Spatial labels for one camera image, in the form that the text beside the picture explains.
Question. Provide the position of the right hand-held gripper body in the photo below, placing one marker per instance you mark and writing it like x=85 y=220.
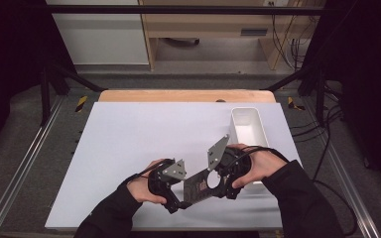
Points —
x=231 y=162

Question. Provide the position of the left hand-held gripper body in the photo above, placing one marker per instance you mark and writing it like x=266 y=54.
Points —
x=160 y=185

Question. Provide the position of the white plastic bin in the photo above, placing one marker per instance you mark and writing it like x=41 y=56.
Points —
x=248 y=127

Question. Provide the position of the person's left hand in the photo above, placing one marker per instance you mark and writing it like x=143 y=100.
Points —
x=139 y=188

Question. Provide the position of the person's right hand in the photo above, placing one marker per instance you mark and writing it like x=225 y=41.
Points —
x=264 y=165

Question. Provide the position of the white table cover board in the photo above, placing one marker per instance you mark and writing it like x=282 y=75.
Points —
x=119 y=148

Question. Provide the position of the yellow black hazard tape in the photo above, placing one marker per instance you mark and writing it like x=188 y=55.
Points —
x=294 y=104
x=81 y=103

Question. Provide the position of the grey desk label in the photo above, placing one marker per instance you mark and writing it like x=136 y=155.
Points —
x=254 y=32

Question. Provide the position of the light wooden desk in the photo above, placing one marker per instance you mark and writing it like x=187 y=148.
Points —
x=208 y=23

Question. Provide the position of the white cabinet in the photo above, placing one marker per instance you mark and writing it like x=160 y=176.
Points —
x=102 y=39

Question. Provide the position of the black curtain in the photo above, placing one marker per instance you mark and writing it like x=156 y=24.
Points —
x=10 y=49
x=370 y=82

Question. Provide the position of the black metal frame stand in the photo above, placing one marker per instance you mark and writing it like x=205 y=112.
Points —
x=46 y=95
x=320 y=95

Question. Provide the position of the aluminium rail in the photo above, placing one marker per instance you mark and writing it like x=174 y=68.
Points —
x=20 y=165
x=350 y=195

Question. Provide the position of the black horizontal frame bar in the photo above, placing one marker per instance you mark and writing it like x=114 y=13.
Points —
x=178 y=9

